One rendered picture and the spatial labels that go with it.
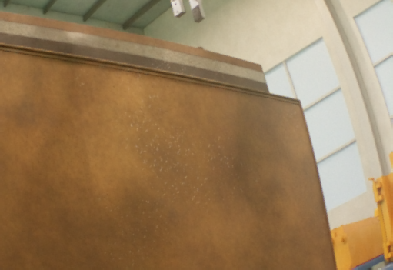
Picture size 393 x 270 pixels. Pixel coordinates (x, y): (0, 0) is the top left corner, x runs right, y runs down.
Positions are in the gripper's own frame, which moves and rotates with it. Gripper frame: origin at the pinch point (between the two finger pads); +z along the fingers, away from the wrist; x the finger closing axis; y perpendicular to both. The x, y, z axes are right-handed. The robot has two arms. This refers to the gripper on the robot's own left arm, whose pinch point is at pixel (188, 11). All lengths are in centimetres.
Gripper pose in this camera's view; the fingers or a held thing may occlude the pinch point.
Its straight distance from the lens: 132.6
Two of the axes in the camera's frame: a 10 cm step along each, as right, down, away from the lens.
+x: -7.1, -1.1, -6.9
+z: 2.2, 9.0, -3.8
